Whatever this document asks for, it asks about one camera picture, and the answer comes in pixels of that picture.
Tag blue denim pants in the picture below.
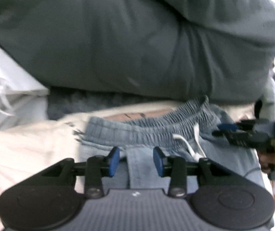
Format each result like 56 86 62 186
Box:
76 94 275 231

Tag dark grey pillow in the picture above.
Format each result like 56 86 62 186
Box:
0 0 275 104

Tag cream bear print bedsheet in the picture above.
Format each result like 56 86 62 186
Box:
0 99 256 224

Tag white grey garment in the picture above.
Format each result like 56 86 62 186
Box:
0 48 49 130

